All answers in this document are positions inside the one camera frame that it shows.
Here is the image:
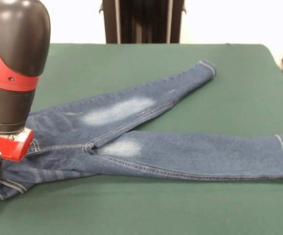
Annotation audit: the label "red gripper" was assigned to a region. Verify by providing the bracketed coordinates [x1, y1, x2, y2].
[0, 128, 34, 189]

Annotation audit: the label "blue denim jeans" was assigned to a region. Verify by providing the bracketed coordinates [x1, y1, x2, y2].
[0, 60, 283, 203]

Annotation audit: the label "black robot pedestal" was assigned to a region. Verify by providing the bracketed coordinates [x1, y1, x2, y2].
[98, 0, 186, 44]

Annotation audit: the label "dark green table cloth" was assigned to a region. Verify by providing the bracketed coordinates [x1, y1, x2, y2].
[0, 43, 283, 235]

